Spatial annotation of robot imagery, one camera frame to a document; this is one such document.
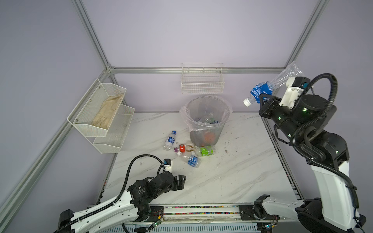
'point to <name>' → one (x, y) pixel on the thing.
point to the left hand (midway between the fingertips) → (178, 178)
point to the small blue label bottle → (170, 141)
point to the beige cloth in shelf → (107, 111)
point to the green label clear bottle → (205, 151)
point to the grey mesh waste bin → (197, 137)
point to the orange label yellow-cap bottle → (210, 137)
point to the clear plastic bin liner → (206, 112)
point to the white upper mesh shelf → (94, 114)
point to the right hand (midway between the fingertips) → (260, 93)
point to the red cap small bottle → (182, 148)
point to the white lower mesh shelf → (111, 143)
